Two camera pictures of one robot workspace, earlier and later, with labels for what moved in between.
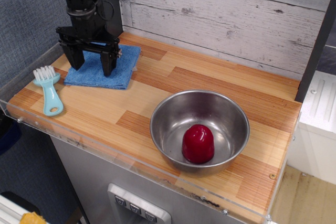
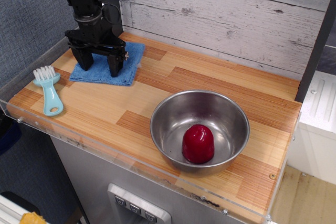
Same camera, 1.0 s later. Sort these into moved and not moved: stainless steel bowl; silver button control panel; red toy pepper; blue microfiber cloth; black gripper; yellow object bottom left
Moved: black gripper; blue microfiber cloth
Not moved: stainless steel bowl; yellow object bottom left; red toy pepper; silver button control panel
